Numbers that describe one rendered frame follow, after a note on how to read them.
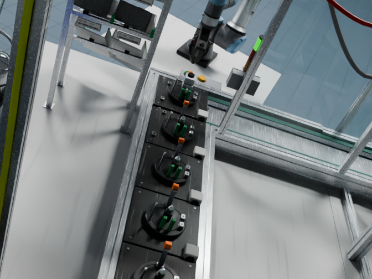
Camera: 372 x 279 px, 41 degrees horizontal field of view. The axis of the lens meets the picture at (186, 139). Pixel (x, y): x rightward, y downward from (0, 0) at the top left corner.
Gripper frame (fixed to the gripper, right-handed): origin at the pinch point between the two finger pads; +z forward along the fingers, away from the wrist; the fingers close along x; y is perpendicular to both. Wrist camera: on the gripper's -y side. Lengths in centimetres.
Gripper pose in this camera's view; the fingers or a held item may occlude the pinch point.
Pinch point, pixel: (192, 62)
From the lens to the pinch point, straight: 237.7
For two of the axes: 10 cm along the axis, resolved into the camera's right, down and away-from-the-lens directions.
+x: -9.4, -3.0, -1.5
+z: -3.3, 7.3, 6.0
